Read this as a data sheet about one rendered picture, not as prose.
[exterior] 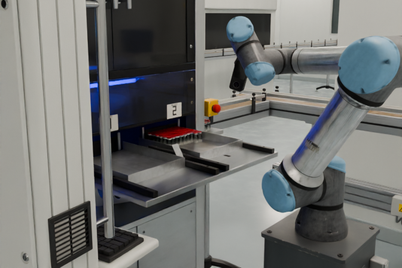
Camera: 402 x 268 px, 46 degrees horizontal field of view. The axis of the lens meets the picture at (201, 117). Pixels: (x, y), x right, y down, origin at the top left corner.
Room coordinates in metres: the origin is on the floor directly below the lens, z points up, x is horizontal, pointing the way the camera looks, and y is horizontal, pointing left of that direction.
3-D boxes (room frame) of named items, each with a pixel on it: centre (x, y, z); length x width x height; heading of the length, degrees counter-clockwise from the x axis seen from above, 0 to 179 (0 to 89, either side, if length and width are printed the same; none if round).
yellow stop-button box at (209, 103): (2.16, -0.03, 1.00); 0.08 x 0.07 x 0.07; 48
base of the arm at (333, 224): (1.31, -0.35, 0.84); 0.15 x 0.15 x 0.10
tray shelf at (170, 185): (1.72, 0.10, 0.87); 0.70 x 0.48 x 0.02; 138
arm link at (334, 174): (1.30, -0.35, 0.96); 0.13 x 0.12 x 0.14; 127
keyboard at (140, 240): (1.25, 0.36, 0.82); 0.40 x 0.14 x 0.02; 59
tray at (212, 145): (1.90, 0.04, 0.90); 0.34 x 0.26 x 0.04; 48
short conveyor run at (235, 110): (2.47, -0.12, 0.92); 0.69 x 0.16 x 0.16; 138
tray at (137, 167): (1.64, 0.27, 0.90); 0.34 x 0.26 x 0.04; 48
